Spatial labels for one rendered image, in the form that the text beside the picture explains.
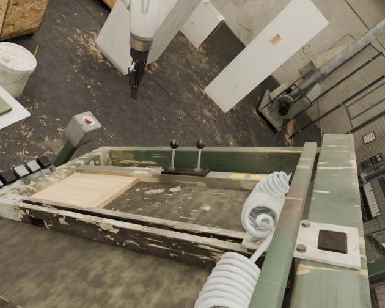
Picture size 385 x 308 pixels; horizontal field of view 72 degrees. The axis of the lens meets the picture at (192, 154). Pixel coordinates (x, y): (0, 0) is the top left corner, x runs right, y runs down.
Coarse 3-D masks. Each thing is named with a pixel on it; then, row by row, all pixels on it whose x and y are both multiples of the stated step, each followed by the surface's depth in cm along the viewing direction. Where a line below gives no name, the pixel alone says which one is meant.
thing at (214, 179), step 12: (84, 168) 130; (96, 168) 127; (108, 168) 124; (120, 168) 121; (132, 168) 118; (144, 168) 116; (144, 180) 112; (156, 180) 109; (168, 180) 106; (180, 180) 103; (192, 180) 100; (204, 180) 97; (216, 180) 95; (228, 180) 92; (240, 180) 90; (252, 180) 88
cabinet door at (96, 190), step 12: (60, 180) 125; (72, 180) 124; (84, 180) 121; (96, 180) 118; (108, 180) 115; (120, 180) 113; (132, 180) 111; (48, 192) 114; (60, 192) 112; (72, 192) 110; (84, 192) 108; (96, 192) 106; (108, 192) 103; (120, 192) 104; (84, 204) 98; (96, 204) 95
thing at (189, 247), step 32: (64, 224) 82; (96, 224) 74; (128, 224) 69; (160, 224) 67; (192, 224) 64; (320, 224) 51; (160, 256) 65; (192, 256) 60; (320, 256) 43; (352, 256) 42; (288, 288) 51
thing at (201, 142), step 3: (198, 141) 100; (201, 141) 100; (204, 141) 101; (198, 144) 100; (201, 144) 100; (204, 144) 100; (198, 147) 100; (201, 147) 100; (198, 156) 101; (198, 159) 100; (198, 162) 100; (198, 165) 100; (198, 168) 100; (195, 171) 100; (198, 171) 99
